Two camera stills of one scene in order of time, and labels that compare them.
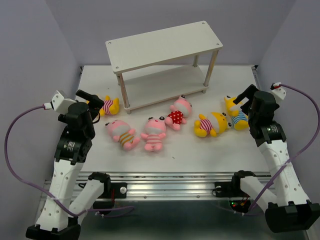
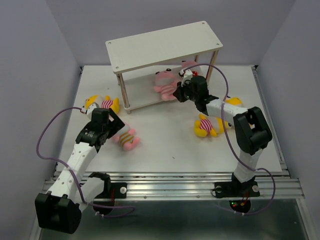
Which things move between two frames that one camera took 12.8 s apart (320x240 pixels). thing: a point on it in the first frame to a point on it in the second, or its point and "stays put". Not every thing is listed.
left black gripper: x=95 y=101 to x=116 y=124
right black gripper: x=249 y=93 to x=178 y=93
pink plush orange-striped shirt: x=122 y=133 stays put
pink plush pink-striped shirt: x=155 y=128 to x=165 y=81
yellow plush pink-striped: x=110 y=107 stays put
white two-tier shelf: x=163 y=65 stays put
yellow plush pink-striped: x=215 y=123 stays put
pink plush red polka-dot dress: x=179 y=111 to x=187 y=64
